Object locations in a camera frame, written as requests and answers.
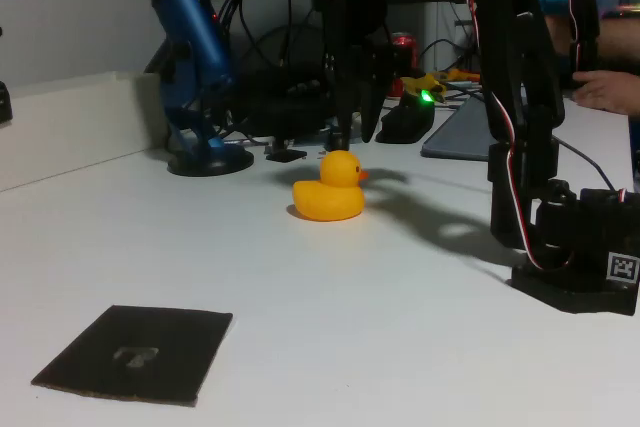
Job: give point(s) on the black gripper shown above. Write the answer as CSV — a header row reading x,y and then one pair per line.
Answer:
x,y
361,61

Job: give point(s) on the yellow rubber duck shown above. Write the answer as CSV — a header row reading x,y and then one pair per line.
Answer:
x,y
327,197

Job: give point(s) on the black leader arm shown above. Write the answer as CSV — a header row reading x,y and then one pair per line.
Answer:
x,y
582,7

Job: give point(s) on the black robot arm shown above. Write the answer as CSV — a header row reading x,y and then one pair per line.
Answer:
x,y
505,47

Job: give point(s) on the person's right forearm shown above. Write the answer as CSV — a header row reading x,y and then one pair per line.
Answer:
x,y
620,37

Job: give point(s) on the black cardboard square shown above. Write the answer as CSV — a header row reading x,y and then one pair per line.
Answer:
x,y
165,342

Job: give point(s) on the person's right hand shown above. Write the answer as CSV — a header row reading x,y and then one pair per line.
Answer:
x,y
557,34

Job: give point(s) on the person's left hand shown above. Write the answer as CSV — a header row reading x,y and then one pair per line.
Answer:
x,y
612,92

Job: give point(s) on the small black cube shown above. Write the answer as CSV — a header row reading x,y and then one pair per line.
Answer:
x,y
331,139

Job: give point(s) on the black rounded desk object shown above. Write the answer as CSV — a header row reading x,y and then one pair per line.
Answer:
x,y
405,124

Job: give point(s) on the red cola can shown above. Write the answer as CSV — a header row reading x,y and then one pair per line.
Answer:
x,y
405,44

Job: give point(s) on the black audio equipment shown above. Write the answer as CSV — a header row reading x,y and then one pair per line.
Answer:
x,y
280,107

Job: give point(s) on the flat black plate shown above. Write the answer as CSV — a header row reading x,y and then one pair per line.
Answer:
x,y
286,155

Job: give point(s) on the yellow orange hand tool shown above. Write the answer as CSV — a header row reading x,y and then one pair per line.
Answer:
x,y
460,75

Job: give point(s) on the grey tablet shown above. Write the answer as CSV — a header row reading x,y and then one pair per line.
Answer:
x,y
460,137

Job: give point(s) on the blue desk microphone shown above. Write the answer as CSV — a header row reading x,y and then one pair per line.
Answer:
x,y
195,37

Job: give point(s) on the white raised shelf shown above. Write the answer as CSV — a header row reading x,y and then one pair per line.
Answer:
x,y
75,122

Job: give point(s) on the black white marker tag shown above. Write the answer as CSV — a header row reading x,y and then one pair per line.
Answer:
x,y
623,268

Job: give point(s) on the yellow gripper camera green light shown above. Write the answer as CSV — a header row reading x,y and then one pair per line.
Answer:
x,y
417,83

